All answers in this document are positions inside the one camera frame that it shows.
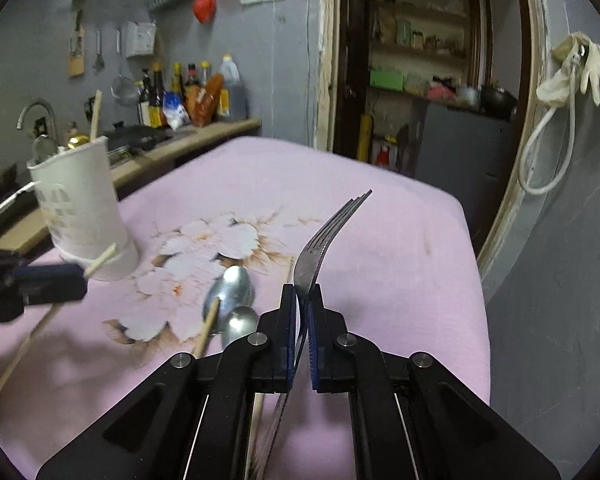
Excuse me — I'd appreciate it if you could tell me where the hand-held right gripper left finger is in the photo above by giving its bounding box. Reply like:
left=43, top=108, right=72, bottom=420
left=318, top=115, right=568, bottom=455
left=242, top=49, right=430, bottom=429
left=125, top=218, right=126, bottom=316
left=35, top=283, right=298, bottom=480

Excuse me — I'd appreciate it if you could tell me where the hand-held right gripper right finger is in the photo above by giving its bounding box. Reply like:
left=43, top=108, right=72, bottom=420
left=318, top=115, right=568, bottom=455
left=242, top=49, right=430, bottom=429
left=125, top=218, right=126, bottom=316
left=306, top=284, right=564, bottom=480

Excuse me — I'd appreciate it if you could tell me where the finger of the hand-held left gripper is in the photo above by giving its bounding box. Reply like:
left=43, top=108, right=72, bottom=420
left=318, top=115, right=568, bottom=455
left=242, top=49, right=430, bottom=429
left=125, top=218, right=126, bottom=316
left=19, top=263, right=87, bottom=283
left=20, top=279, right=89, bottom=307

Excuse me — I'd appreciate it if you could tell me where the wooden chopstick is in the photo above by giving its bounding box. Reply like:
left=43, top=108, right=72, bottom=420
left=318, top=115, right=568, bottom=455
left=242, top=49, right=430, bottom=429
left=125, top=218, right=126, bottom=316
left=0, top=242, right=117, bottom=406
left=90, top=90, right=103, bottom=141
left=192, top=299, right=221, bottom=358

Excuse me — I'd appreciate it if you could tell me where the white plastic utensil basket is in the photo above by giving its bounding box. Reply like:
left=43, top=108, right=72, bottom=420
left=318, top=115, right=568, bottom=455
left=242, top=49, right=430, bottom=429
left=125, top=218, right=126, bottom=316
left=26, top=136, right=141, bottom=282

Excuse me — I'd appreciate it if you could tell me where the dark metal fork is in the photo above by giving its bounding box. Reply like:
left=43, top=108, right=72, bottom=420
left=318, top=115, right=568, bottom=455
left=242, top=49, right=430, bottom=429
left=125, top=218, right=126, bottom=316
left=250, top=189, right=373, bottom=480

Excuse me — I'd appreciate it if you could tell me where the pink floral tablecloth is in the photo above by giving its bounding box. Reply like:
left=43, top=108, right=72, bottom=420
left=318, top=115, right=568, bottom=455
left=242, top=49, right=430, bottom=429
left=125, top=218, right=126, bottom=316
left=0, top=135, right=491, bottom=480

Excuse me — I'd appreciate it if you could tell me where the curved metal faucet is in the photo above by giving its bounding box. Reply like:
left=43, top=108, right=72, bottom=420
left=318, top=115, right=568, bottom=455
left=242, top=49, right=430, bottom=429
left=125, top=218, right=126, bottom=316
left=16, top=101, right=57, bottom=141

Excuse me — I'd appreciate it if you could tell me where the metal mesh strainer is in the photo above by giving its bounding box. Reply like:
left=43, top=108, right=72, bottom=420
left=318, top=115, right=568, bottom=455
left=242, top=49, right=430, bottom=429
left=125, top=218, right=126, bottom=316
left=111, top=30, right=133, bottom=107

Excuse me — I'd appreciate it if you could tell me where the red and white bottle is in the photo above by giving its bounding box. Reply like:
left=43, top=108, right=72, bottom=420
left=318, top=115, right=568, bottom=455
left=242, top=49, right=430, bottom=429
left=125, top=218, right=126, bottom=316
left=375, top=137, right=400, bottom=168

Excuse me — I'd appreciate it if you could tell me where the soy sauce bottle yellow label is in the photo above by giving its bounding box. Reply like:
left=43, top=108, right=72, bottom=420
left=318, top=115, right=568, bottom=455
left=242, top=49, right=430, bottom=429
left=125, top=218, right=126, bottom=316
left=149, top=62, right=167, bottom=128

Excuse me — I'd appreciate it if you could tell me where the white and blue packet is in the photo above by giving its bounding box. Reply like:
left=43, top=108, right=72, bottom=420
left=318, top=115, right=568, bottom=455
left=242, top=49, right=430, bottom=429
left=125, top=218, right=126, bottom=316
left=162, top=91, right=191, bottom=128

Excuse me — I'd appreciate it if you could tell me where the wooden knife holder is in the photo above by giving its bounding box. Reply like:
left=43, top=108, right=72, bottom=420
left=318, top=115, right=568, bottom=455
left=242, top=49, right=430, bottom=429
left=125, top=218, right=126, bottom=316
left=68, top=10, right=86, bottom=77

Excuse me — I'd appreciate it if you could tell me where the orange food packet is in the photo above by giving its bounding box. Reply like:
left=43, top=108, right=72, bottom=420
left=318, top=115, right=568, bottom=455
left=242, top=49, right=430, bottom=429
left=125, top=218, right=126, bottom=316
left=185, top=74, right=225, bottom=127

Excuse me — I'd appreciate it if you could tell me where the grey cabinet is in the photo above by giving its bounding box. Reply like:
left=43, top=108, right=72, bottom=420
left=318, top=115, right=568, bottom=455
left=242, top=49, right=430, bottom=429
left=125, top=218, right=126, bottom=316
left=412, top=97, right=521, bottom=211

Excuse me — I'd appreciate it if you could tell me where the green box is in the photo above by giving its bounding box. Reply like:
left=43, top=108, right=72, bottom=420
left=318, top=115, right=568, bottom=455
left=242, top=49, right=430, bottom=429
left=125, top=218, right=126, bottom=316
left=370, top=69, right=405, bottom=91

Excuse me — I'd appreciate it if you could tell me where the pink cloth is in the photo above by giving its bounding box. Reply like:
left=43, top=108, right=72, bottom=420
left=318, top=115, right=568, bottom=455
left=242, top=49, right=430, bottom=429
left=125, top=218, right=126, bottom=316
left=426, top=77, right=456, bottom=101

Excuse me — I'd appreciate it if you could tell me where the black cooking pot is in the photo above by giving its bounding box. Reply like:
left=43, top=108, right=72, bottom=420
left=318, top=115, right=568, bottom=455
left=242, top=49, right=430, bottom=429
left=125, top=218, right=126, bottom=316
left=480, top=84, right=518, bottom=120

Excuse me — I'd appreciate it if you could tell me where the wooden pantry shelf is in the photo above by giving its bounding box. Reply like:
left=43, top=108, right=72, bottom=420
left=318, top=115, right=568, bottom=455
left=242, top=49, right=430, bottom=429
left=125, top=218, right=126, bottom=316
left=367, top=0, right=481, bottom=98

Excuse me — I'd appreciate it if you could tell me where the red plastic bag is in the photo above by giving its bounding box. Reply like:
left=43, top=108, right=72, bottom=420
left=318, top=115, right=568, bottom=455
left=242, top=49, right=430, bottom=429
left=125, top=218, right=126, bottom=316
left=193, top=0, right=217, bottom=24

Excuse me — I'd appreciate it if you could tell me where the cream rubber glove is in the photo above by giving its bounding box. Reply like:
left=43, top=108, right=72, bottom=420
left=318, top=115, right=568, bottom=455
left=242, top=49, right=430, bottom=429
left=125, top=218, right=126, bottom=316
left=536, top=32, right=588, bottom=108

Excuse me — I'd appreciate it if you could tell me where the white rubber glove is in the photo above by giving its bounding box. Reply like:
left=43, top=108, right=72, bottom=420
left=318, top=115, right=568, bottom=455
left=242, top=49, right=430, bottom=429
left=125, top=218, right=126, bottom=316
left=580, top=42, right=600, bottom=106

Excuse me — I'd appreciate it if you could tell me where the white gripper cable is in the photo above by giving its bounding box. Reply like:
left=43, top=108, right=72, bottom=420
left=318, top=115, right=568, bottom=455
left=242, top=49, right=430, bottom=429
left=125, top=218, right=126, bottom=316
left=0, top=180, right=36, bottom=231

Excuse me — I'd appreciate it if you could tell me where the white wall box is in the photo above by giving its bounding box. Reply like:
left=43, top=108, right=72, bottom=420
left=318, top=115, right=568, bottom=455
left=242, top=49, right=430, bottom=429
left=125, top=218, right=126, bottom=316
left=126, top=21, right=157, bottom=58

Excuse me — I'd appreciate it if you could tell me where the white hose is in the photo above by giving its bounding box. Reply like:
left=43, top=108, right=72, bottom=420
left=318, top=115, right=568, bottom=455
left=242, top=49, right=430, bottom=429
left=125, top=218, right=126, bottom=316
left=517, top=52, right=581, bottom=196

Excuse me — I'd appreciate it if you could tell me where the thin white cable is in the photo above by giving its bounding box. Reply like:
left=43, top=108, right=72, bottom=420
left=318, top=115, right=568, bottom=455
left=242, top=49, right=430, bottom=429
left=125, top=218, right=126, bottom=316
left=305, top=0, right=313, bottom=146

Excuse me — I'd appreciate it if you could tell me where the worn wooden door frame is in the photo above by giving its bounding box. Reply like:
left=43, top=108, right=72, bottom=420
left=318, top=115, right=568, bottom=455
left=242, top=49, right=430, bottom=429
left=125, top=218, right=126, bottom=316
left=315, top=0, right=556, bottom=281

